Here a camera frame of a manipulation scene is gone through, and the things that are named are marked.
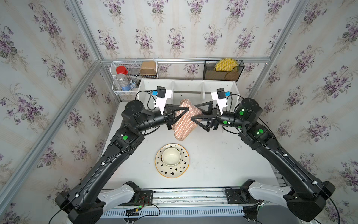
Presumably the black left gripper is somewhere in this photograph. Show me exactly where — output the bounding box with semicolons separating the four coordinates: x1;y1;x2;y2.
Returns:
135;105;190;135

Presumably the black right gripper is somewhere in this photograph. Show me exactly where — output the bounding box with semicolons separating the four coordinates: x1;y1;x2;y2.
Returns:
193;100;249;135

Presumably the orange striped cloth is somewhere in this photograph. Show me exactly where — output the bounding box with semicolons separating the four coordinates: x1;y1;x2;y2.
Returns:
172;99;203;141

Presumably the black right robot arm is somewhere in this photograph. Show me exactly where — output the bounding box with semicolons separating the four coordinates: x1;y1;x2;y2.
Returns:
191;98;336;222

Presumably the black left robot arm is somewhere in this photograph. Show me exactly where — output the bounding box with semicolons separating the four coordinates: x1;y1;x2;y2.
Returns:
55;100;189;224

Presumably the white wooden bookshelf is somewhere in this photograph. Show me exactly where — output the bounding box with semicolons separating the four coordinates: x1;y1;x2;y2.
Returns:
134;78;240;110

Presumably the black mesh basket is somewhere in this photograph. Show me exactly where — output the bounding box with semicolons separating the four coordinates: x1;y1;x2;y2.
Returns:
203;60;245;81

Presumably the brown cardboard box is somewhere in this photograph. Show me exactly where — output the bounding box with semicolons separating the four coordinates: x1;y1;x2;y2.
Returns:
139;61;157;75

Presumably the cream ceramic bowl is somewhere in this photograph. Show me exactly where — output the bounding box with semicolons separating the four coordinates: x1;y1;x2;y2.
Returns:
161;147;181;167

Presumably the round woven coaster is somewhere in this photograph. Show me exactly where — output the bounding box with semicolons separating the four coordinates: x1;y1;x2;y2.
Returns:
225;71;240;82

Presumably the clear plastic bottle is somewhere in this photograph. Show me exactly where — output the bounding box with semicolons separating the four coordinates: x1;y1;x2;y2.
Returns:
116;73;131;91

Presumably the yellow woven fan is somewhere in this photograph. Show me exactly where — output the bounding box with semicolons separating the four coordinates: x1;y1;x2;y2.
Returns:
214;58;239;71

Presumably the red lidded jar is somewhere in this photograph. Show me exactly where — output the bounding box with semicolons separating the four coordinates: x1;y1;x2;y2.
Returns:
116;66;128;75

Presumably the star patterned plate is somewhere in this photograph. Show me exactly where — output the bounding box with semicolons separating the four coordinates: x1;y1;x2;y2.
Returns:
155;144;190;179

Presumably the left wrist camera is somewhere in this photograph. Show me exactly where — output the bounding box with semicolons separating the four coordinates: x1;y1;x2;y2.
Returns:
152;86;172;115

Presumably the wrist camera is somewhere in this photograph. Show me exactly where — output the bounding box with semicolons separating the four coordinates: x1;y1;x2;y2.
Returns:
211;88;230;115
152;86;172;115

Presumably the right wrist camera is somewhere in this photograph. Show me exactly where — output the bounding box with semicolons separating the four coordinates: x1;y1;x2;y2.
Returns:
211;88;230;115

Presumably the white wire basket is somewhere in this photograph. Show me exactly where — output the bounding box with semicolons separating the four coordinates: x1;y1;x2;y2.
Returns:
110;59;158;97

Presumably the aluminium mounting rail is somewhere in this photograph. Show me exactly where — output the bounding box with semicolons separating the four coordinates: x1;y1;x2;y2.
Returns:
97;186;305;210

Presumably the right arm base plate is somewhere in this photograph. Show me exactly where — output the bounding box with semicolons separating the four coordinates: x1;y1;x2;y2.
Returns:
224;187;260;204

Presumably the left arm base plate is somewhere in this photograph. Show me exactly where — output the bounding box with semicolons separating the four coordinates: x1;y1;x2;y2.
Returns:
121;190;154;206

